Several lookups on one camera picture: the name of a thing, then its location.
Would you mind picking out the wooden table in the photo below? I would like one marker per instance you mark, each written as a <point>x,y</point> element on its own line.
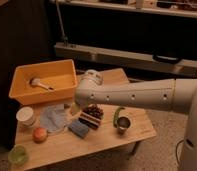
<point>64,145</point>

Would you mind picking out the grey shelf rail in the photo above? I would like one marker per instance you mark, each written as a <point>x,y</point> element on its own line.
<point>126,59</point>

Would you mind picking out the yellow plastic bin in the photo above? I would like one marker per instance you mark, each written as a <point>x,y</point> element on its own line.
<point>60,75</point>

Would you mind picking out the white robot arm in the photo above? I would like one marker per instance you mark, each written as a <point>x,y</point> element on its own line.
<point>178,95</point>

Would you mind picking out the green plastic cup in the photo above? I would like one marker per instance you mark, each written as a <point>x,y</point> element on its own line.
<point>18,155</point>

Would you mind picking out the white plastic cup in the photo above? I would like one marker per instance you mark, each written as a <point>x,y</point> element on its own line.
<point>25,116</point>

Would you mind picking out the red apple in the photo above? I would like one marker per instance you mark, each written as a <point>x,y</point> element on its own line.
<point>39,134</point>

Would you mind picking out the white brush in bin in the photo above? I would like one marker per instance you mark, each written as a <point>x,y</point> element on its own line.
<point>36,82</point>

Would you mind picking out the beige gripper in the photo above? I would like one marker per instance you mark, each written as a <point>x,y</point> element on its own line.
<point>74,109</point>

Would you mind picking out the blue sponge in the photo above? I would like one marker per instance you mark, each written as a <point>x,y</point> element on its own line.
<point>78,128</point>

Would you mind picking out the metal cup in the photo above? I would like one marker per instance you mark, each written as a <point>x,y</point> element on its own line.
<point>123,123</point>

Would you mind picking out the dark grapes bunch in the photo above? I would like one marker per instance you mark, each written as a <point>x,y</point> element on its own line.
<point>94,111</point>

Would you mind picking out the grey cloth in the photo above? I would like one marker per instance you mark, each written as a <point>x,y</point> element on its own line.
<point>54,118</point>

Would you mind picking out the striped block toy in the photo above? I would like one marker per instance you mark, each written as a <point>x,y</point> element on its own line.
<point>89,120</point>

